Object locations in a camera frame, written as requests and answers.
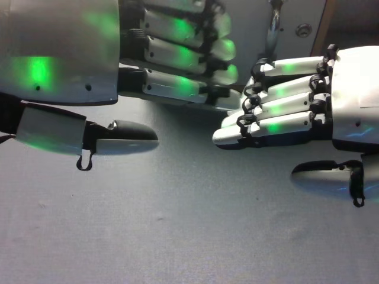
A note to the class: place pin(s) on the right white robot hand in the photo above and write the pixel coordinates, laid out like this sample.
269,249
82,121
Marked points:
355,97

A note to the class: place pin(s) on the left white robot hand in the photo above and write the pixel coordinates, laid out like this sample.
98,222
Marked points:
59,44

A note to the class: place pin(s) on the light wooden box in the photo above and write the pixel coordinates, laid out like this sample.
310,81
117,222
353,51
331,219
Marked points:
320,29

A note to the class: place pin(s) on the grey table cloth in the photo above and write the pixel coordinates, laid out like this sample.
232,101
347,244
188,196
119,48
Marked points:
177,222

